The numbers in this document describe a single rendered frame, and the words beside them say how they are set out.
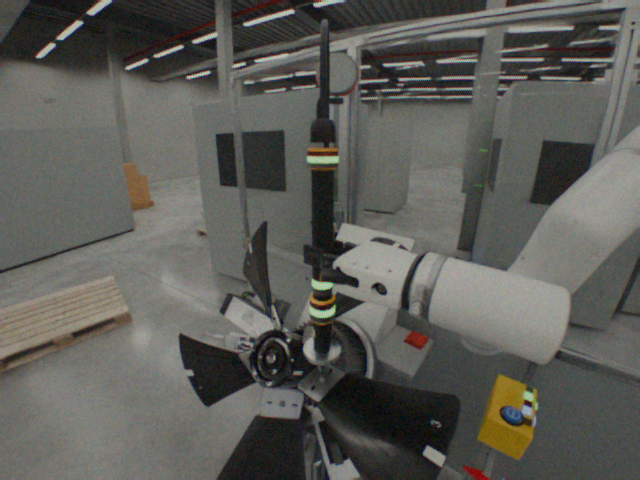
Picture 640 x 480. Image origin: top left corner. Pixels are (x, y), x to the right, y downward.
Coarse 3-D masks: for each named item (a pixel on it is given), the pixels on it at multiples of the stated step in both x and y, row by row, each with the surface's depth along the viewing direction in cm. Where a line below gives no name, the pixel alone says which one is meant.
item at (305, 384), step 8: (328, 368) 56; (336, 368) 56; (312, 376) 54; (328, 376) 54; (336, 376) 54; (304, 384) 52; (312, 384) 52; (320, 384) 52; (328, 384) 52; (304, 392) 50; (312, 392) 50; (320, 392) 50
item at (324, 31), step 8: (328, 24) 35; (320, 32) 33; (328, 32) 37; (320, 40) 33; (328, 40) 38; (320, 48) 33; (328, 48) 39; (320, 56) 33; (328, 56) 39; (320, 64) 33; (328, 64) 40; (320, 72) 34; (328, 72) 41; (320, 80) 34; (328, 80) 41; (320, 88) 34; (328, 88) 42; (320, 96) 35; (328, 96) 42; (328, 144) 45
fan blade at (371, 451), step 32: (352, 384) 51; (384, 384) 51; (352, 416) 45; (384, 416) 44; (416, 416) 43; (448, 416) 42; (352, 448) 40; (384, 448) 40; (416, 448) 39; (448, 448) 38
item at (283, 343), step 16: (272, 336) 56; (288, 336) 54; (256, 352) 56; (272, 352) 55; (288, 352) 52; (256, 368) 55; (272, 368) 53; (288, 368) 50; (304, 368) 53; (272, 384) 51; (288, 384) 52
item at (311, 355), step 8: (304, 344) 51; (312, 344) 51; (336, 344) 51; (304, 352) 49; (312, 352) 49; (328, 352) 49; (336, 352) 49; (312, 360) 47; (320, 360) 47; (328, 360) 47; (336, 360) 48
